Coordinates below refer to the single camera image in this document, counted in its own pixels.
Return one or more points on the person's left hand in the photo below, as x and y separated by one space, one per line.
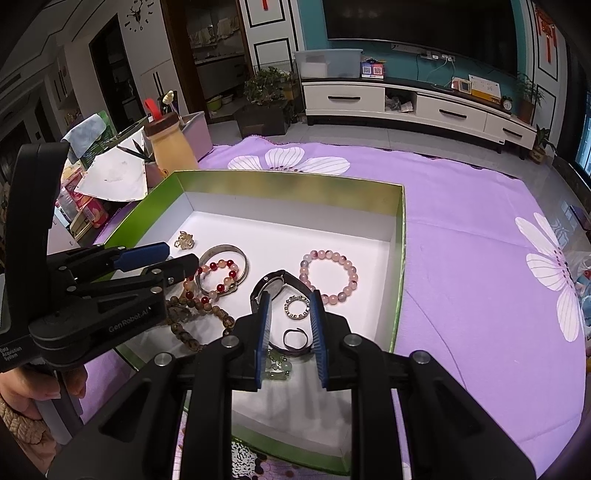
23 392

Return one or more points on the black wall clock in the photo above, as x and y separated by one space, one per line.
137 16

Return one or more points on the black wristwatch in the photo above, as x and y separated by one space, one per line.
272 284

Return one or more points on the white paper sheet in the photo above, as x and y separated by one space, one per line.
115 177

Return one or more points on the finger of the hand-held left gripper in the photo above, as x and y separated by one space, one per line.
143 254
180 267

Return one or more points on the green plastic basket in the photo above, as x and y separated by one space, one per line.
106 138

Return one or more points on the translucent storage bin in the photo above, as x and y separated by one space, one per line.
328 64

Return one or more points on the white television cabinet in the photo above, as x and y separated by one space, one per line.
448 110

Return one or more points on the beige jar brown lid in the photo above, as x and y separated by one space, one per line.
173 147

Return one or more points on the potted plant black planter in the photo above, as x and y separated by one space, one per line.
265 85

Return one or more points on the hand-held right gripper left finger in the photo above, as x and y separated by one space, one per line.
264 341

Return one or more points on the tall potted plant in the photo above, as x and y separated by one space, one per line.
528 92

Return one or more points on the purple floral tablecloth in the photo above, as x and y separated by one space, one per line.
461 277

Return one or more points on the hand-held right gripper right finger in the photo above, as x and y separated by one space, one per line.
318 341

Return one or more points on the white figurine pen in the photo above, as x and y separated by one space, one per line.
169 98

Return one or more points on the silver bangle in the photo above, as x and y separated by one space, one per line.
226 248

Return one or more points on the green basin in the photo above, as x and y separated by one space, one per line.
219 104

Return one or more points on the gold brooch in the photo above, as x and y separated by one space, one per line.
184 241

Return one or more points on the light blue cloth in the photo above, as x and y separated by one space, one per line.
83 136

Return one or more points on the pink carton pack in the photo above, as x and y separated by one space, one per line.
92 210

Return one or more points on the black television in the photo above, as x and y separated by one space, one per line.
415 23

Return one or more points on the small black alarm clock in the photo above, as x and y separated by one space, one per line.
507 104

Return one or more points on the small potted plant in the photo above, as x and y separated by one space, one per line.
540 143

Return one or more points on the green cardboard box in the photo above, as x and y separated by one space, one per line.
277 230

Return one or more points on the white power strip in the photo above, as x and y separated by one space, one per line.
436 57

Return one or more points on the pink pen cup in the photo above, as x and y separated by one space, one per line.
156 174

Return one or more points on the yellow and white box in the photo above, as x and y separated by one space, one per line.
485 85

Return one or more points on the white plastic bag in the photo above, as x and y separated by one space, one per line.
584 286

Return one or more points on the pink desk device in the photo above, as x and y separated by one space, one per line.
461 86

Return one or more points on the grey plastic bin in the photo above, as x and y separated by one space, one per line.
198 134

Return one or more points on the green jade pendant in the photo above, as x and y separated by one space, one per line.
279 364

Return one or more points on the dark window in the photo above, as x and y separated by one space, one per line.
584 138

